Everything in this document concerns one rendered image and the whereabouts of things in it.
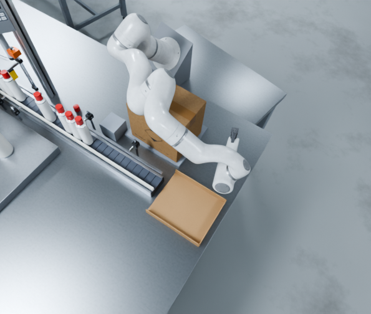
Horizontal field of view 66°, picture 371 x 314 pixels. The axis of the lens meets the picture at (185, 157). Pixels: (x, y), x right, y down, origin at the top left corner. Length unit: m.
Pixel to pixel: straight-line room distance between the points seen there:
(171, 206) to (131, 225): 0.21
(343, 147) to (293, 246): 1.10
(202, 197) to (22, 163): 0.91
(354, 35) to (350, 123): 1.35
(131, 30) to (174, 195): 0.80
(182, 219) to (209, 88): 0.86
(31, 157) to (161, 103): 0.81
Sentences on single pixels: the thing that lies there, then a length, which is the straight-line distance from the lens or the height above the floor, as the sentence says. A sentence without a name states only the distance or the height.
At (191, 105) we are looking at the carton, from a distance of 1.37.
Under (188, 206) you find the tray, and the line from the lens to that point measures 1.43.
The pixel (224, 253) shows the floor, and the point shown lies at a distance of 2.26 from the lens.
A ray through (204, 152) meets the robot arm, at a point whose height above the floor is 1.24.
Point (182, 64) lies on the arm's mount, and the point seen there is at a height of 0.99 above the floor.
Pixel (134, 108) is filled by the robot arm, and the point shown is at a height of 1.27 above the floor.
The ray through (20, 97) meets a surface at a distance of 1.85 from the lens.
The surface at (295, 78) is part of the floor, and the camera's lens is 3.35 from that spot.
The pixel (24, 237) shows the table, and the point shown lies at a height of 0.83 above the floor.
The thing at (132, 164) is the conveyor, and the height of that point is 0.88.
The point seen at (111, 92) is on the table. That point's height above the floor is 0.83.
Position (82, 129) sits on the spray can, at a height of 1.03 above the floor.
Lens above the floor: 2.19
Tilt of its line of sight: 61 degrees down
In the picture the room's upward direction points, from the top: 7 degrees clockwise
